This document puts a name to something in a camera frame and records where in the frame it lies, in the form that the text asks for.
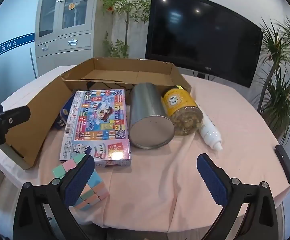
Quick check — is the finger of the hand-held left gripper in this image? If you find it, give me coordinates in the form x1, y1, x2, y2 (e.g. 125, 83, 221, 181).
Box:
2, 106, 31, 130

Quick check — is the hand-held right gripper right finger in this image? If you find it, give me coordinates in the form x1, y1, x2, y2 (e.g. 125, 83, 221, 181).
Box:
196, 153, 279, 240

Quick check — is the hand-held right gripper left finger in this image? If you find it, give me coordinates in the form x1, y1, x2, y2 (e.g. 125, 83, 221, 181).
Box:
12, 154, 95, 240

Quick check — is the brown cardboard box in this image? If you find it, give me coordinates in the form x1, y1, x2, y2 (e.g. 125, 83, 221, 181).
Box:
0, 57, 193, 170

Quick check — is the pastel puzzle cube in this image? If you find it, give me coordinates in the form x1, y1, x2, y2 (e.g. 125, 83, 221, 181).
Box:
52, 154, 110, 211

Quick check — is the blue and white plastic device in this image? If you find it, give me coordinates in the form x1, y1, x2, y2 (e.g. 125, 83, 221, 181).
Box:
52, 94, 76, 130

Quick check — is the white plastic bottle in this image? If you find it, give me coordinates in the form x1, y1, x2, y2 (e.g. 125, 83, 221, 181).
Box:
196, 101, 223, 152

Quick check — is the colourful board game box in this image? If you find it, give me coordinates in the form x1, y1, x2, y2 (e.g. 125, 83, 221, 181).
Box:
59, 89, 133, 168

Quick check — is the yellow label glass jar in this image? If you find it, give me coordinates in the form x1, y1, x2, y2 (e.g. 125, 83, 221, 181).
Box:
161, 85, 204, 137

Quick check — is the silver metal tin can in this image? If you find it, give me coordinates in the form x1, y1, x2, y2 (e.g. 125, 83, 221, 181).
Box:
128, 82, 176, 149

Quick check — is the pink tablecloth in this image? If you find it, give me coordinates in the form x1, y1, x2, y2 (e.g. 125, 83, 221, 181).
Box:
0, 65, 290, 228

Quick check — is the grey metal cabinet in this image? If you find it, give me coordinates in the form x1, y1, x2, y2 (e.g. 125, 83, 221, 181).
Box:
34, 0, 101, 63

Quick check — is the spiky green potted plant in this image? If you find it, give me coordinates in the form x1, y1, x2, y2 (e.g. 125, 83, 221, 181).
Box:
250, 16, 290, 147

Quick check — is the thin green leafy plant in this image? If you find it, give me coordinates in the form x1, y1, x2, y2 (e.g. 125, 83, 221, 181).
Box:
98, 0, 152, 58

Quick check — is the black flat screen television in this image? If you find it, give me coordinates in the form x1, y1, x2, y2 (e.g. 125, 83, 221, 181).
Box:
145, 0, 264, 88

